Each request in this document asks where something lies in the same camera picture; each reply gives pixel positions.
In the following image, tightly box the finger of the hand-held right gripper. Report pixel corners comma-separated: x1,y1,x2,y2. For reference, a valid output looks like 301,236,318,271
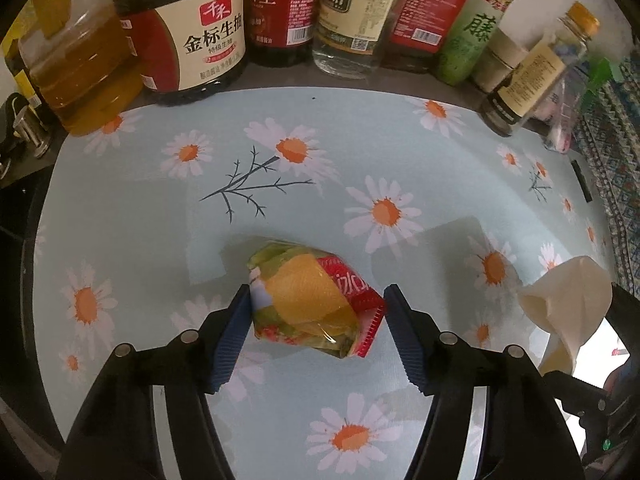
542,370,611,411
611,282,640,333

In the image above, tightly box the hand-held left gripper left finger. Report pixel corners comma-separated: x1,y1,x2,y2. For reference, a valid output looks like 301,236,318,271
55,284,253,480

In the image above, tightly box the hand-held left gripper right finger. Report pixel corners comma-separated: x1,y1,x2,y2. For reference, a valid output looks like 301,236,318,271
382,284,586,480

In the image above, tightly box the white paper napkin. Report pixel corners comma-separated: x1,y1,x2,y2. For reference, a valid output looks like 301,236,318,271
517,256,613,376

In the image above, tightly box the colourful snack wrapper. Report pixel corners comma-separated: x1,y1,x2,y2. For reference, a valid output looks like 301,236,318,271
246,240,387,360

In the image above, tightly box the patterned cloth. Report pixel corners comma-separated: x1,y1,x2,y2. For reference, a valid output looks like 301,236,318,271
572,55,640,301

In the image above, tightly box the daisy print tablecloth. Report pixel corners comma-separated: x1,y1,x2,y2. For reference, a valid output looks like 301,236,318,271
32,85,618,480

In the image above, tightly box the small clear plastic bottle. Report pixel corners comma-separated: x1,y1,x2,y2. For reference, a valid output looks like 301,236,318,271
537,35,593,153

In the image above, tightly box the green packet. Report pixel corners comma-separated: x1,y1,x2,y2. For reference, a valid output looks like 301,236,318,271
585,55,626,96

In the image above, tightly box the glass bottle tan label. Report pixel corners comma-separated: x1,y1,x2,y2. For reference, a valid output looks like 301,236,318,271
480,2,601,137

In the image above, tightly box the clear glass bottle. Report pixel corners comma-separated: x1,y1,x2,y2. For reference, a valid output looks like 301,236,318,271
472,0,527,93

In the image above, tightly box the metal knob fixture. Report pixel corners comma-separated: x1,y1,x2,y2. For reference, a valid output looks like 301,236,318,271
0,94,52,171

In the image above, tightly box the large dark soy sauce jug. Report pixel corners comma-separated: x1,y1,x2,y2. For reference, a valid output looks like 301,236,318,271
112,0,248,107

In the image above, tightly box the green label oil bottle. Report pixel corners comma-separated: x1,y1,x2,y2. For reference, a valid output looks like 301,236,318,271
434,0,508,86

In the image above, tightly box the yellow cooking oil bottle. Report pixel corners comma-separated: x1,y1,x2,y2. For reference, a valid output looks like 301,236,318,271
17,0,146,136

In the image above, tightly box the clear vinegar bottle cream label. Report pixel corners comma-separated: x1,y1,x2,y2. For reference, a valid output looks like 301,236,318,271
312,0,421,78

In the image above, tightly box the dark bottle red label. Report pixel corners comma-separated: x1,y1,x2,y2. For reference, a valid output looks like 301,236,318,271
382,0,481,73

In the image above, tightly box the red label sauce bottle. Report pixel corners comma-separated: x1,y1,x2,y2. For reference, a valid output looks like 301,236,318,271
244,0,328,68

